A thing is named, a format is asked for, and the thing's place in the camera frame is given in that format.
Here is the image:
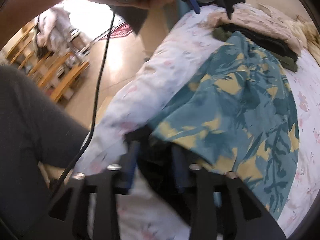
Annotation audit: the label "pink bear print garment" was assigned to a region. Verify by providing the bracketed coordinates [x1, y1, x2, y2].
[207, 3, 307, 56]

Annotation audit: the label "teal camouflage shorts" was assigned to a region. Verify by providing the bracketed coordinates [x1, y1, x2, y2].
[149, 31, 299, 218]

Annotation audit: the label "olive green garment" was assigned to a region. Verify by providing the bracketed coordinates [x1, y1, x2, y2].
[213, 27, 298, 72]

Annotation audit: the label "black garment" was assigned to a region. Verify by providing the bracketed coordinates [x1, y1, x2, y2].
[220, 24, 298, 62]

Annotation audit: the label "black pants under shorts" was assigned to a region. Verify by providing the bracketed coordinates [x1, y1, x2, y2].
[125, 126, 197, 225]

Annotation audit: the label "floral white bed sheet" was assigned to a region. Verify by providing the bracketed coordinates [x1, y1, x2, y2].
[75, 5, 319, 239]

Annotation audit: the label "black plastic cover sheet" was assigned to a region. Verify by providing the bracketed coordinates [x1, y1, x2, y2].
[110, 5, 149, 35]

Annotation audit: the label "red floor mat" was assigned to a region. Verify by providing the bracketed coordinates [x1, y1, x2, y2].
[110, 22, 133, 38]

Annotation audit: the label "cream bear print duvet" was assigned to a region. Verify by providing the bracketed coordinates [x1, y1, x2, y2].
[258, 3, 320, 66]

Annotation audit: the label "person leg dark trousers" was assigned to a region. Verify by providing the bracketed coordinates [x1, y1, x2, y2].
[1, 66, 88, 235]

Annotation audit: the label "wooden shelf rack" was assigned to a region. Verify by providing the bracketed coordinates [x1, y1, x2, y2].
[1, 22, 89, 102]

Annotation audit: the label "white clothes pile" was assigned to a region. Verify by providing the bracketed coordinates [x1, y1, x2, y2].
[34, 6, 74, 56]

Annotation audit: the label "black cable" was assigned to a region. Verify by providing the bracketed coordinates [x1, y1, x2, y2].
[49, 12, 117, 193]

